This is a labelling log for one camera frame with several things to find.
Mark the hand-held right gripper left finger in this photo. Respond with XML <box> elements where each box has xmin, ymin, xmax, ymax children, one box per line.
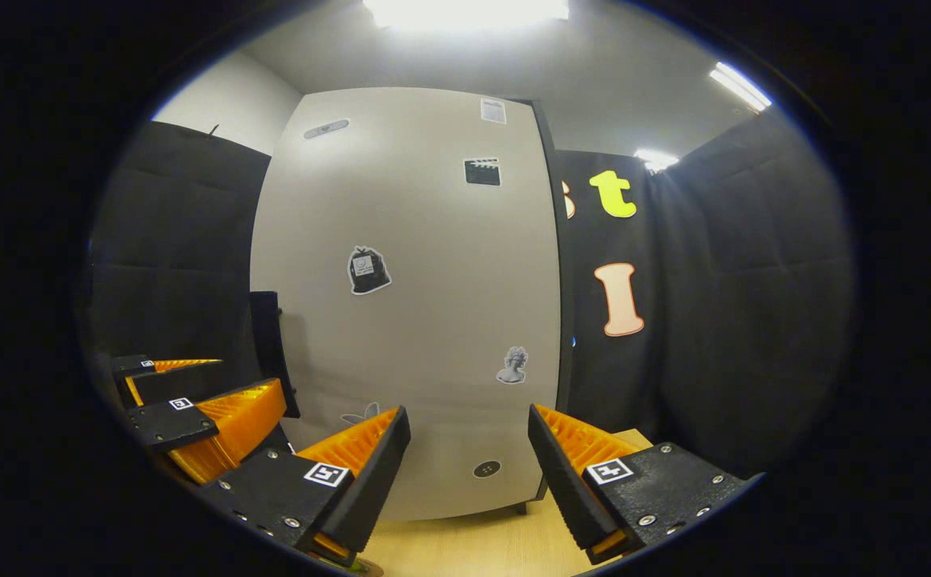
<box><xmin>201</xmin><ymin>405</ymin><xmax>413</xmax><ymax>566</ymax></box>

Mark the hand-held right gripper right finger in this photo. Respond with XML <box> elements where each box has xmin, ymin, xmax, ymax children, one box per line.
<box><xmin>526</xmin><ymin>403</ymin><xmax>767</xmax><ymax>567</ymax></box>

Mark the black door handle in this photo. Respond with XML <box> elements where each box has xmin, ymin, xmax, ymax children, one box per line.
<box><xmin>249</xmin><ymin>291</ymin><xmax>302</xmax><ymax>419</ymax></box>

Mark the grey cabinet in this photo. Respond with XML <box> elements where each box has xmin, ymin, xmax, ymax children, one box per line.
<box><xmin>249</xmin><ymin>87</ymin><xmax>580</xmax><ymax>518</ymax></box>

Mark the beige cabinet door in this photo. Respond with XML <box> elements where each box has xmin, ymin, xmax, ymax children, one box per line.
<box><xmin>249</xmin><ymin>87</ymin><xmax>562</xmax><ymax>522</ymax></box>

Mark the black backdrop cloth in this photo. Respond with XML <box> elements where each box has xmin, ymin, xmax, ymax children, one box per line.
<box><xmin>85</xmin><ymin>108</ymin><xmax>857</xmax><ymax>482</ymax></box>

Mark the small ceiling light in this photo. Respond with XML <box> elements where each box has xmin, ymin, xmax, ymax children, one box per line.
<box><xmin>634</xmin><ymin>148</ymin><xmax>681</xmax><ymax>173</ymax></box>

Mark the long ceiling light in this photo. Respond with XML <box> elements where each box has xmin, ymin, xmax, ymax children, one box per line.
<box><xmin>708</xmin><ymin>62</ymin><xmax>772</xmax><ymax>113</ymax></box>

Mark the large ceiling light panel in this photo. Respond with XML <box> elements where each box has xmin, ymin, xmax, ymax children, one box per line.
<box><xmin>363</xmin><ymin>0</ymin><xmax>570</xmax><ymax>31</ymax></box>

